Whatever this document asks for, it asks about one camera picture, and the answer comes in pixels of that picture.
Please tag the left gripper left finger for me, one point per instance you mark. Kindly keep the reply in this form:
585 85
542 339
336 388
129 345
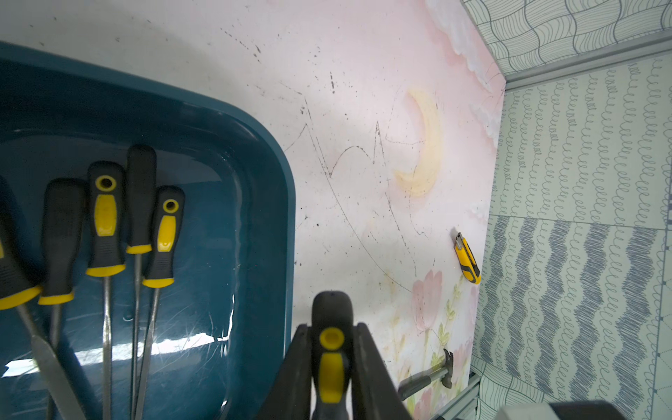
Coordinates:
290 395

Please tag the claw hammer black handle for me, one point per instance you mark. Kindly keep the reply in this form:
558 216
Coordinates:
443 372

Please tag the file tool black yellow handle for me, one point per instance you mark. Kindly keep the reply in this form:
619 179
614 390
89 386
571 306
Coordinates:
332 353

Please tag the yellow utility knife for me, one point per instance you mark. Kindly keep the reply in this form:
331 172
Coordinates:
468 265

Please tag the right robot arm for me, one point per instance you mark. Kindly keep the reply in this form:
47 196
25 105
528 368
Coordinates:
584 410

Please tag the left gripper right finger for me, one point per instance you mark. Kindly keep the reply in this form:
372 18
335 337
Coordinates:
374 395

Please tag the teal plastic storage box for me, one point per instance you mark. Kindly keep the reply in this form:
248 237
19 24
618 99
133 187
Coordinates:
196 187

